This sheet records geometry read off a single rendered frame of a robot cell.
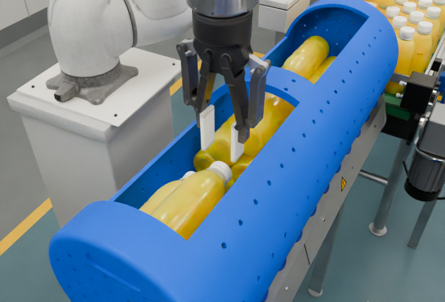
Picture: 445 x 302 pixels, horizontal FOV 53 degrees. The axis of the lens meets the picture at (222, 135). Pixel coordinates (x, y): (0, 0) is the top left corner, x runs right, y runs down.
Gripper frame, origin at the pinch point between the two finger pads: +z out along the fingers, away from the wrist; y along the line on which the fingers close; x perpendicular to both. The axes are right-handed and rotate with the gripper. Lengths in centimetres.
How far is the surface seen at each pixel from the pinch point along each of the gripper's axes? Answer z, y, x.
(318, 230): 35.2, 12.6, 19.7
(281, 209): 6.5, 12.0, -3.5
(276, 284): 30.7, 11.4, 0.2
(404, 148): 71, 20, 106
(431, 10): 13, 15, 99
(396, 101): 33, 15, 76
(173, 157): 14.3, -13.7, 4.6
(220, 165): 6.0, -0.2, -0.5
